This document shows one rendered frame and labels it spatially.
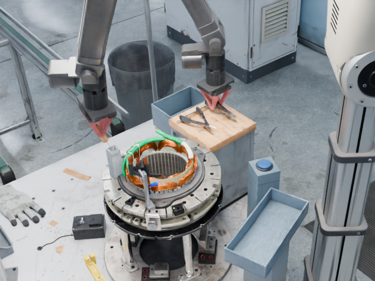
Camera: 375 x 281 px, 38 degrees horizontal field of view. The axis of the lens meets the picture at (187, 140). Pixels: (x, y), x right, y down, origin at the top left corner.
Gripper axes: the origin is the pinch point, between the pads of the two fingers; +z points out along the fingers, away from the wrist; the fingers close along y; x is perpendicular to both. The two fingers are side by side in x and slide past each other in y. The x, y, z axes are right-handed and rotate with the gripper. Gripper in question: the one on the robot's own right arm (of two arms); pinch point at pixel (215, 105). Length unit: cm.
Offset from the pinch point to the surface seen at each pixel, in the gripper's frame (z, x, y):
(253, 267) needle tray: 3, 51, 34
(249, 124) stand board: 2.7, 11.6, -3.3
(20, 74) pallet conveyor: 68, -170, 0
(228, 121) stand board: 2.8, 6.2, 0.3
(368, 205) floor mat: 110, 5, -100
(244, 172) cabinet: 20.7, 12.4, -1.2
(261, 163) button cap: 4.1, 25.4, 5.3
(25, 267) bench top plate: 30, -9, 69
